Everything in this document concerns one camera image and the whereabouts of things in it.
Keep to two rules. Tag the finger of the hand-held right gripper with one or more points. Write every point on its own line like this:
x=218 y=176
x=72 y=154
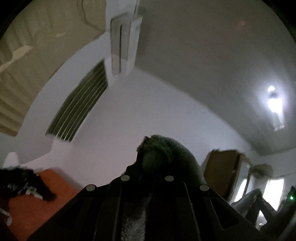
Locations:
x=249 y=199

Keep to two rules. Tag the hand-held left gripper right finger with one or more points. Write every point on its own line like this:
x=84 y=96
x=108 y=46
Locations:
x=185 y=208

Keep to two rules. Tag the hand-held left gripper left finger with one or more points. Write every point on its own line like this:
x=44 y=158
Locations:
x=111 y=204

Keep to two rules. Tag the grey fleece garment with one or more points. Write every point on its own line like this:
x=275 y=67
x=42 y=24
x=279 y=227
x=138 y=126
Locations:
x=166 y=150

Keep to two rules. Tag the brown wooden door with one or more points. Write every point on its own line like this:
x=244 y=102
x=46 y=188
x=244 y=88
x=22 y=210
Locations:
x=219 y=171

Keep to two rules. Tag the orange blanket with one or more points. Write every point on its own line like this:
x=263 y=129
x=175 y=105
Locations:
x=46 y=208

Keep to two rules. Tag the black garment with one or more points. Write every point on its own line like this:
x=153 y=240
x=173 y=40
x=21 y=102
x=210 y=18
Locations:
x=27 y=180

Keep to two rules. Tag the ceiling lamp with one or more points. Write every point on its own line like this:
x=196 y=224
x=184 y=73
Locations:
x=275 y=104

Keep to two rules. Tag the louvered window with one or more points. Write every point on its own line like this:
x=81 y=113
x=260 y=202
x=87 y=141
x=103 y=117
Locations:
x=78 y=102

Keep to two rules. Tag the white air conditioner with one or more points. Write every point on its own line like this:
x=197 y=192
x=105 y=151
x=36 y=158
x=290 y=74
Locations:
x=124 y=46

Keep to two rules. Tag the beige curtain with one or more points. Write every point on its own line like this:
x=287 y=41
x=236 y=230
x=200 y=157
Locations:
x=34 y=58

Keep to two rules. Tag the white pipe conduit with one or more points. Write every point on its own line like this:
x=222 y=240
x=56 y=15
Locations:
x=137 y=8

